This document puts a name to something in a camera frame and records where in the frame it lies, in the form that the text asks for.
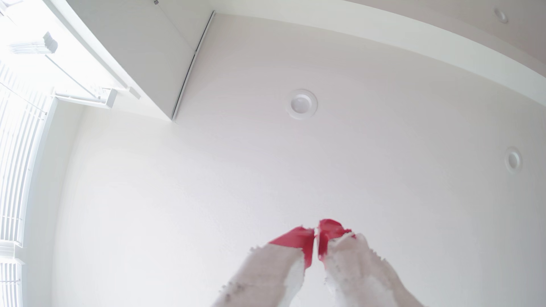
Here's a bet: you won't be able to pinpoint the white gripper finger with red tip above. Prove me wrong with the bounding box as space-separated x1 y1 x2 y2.
317 219 424 307
212 226 316 307

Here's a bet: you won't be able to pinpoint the white window blinds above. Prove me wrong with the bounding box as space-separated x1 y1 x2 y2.
0 60 58 307

